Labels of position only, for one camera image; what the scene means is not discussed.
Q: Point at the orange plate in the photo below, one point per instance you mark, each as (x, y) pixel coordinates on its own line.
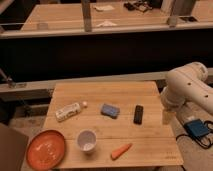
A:
(46, 150)

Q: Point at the grey right metal post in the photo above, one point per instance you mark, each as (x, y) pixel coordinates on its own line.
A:
(181, 9)

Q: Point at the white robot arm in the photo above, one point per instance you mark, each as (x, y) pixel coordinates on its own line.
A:
(186, 83)

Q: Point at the crumpled white tissue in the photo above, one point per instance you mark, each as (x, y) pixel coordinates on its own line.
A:
(107, 24)

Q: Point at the black tools pile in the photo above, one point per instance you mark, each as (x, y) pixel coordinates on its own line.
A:
(140, 5)

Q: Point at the orange carrot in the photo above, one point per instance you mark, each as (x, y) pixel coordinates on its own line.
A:
(118, 152)

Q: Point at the black eraser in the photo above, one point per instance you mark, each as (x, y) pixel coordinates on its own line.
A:
(138, 114)

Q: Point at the white paper cup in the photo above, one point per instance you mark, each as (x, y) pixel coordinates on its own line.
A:
(86, 141)

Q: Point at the blue sponge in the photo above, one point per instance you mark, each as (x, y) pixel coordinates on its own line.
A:
(109, 110)

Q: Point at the grey metal post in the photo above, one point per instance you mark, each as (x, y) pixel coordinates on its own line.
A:
(86, 15)
(181, 9)

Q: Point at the blue electronics box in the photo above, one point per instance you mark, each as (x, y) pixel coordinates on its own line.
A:
(196, 129)

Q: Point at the brown cardboard box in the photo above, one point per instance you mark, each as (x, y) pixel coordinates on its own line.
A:
(12, 148)

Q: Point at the white paper sheet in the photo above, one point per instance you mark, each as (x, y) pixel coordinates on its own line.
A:
(103, 8)

